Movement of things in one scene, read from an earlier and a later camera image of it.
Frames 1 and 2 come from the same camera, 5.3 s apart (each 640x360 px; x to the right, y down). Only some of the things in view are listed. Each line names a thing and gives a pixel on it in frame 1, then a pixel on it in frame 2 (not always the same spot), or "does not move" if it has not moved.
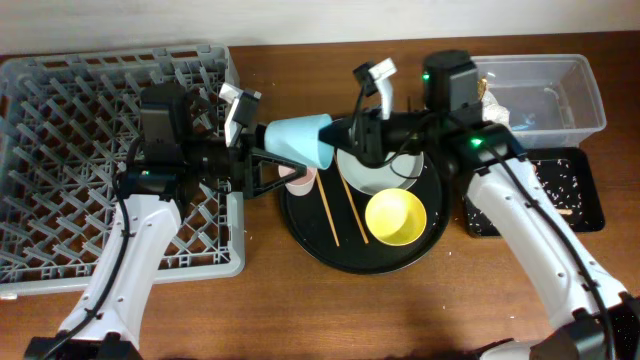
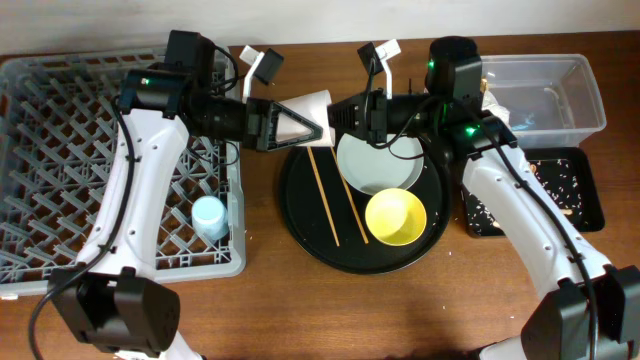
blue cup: x=298 y=139 to x=210 y=218
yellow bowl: x=395 y=217 does not move
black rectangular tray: x=568 y=174 does not move
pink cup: x=302 y=185 to x=315 y=108
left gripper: x=246 y=161 to x=257 y=140
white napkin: x=492 y=111 does not move
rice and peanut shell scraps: x=561 y=184 does not move
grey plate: x=401 y=170 does not move
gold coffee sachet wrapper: x=482 y=85 does not move
